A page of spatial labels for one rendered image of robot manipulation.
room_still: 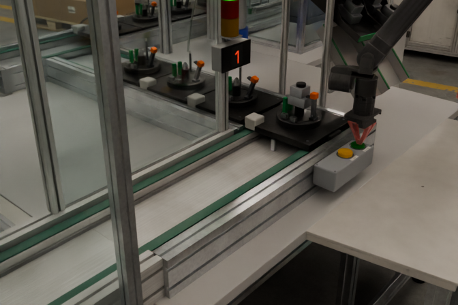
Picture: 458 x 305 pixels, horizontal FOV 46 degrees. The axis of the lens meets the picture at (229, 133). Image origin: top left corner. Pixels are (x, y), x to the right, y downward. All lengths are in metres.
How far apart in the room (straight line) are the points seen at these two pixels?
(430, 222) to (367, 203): 0.17
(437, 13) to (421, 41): 0.30
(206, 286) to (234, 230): 0.15
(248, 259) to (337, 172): 0.35
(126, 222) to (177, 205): 0.43
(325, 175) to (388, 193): 0.21
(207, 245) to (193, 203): 0.19
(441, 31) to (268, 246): 4.48
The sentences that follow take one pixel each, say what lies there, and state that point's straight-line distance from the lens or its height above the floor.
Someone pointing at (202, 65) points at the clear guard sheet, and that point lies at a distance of 1.50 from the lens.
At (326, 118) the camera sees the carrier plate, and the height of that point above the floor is 0.97.
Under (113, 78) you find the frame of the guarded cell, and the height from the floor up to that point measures 1.39.
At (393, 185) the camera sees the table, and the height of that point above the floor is 0.86.
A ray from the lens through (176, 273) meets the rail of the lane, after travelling 1.16.
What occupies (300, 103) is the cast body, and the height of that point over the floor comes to 1.04.
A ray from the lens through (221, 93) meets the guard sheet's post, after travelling 1.57.
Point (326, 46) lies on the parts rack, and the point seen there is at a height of 1.16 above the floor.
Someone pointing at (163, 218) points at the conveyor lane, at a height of 0.92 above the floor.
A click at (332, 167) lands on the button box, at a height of 0.96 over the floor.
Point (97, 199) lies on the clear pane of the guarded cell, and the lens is 0.90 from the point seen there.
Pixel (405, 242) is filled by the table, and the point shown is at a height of 0.86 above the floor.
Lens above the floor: 1.67
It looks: 26 degrees down
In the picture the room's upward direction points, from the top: straight up
